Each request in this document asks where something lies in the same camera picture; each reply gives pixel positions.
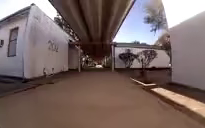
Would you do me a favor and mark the plain white wall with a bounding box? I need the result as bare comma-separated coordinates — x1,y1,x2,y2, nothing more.
169,6,205,94

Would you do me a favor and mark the dark tree behind roof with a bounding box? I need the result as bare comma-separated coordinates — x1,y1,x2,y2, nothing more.
53,13,81,43

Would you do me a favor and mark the long low white building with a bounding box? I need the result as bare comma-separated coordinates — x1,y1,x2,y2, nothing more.
113,42,172,70

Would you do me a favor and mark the tall thin tree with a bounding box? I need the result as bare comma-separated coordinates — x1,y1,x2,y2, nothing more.
143,0,173,63

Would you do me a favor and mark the brown-grey concrete path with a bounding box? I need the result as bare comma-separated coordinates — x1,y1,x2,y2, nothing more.
0,68,205,128

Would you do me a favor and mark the small bare bush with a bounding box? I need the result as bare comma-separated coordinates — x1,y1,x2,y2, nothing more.
118,49,138,69
136,49,159,72

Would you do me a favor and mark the corrugated walkway canopy with posts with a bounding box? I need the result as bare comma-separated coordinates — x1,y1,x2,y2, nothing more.
48,0,138,73

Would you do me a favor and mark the white building with window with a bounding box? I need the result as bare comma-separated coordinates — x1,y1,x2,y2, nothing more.
0,3,81,80

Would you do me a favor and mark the pale concrete kerb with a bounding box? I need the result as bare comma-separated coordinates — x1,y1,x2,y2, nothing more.
129,77,205,125

